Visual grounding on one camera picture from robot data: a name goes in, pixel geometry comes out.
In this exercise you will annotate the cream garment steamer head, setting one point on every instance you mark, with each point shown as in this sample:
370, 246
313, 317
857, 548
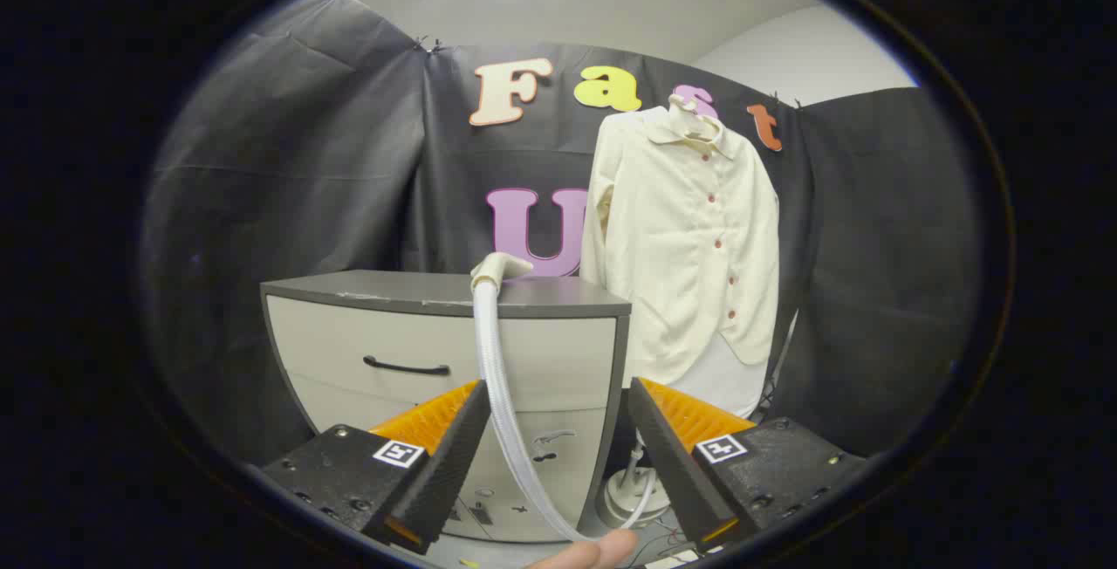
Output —
499, 269

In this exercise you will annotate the grey drawer cabinet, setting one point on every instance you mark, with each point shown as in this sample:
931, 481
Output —
541, 359

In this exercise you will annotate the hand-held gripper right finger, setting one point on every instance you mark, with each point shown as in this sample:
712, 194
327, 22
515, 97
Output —
676, 464

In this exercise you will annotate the white garment steamer base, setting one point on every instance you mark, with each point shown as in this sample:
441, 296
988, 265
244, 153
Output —
624, 497

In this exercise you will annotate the cream button-up shirt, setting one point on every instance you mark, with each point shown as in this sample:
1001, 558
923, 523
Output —
681, 246

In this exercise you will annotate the black backdrop cloth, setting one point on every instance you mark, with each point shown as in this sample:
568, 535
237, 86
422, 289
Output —
305, 159

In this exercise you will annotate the thin white stand pole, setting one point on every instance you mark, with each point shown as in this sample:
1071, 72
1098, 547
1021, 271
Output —
788, 346

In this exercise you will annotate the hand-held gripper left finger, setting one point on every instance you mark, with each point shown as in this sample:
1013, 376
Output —
445, 473

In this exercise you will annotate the cream clothes hanger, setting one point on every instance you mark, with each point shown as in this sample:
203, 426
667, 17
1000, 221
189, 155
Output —
686, 115

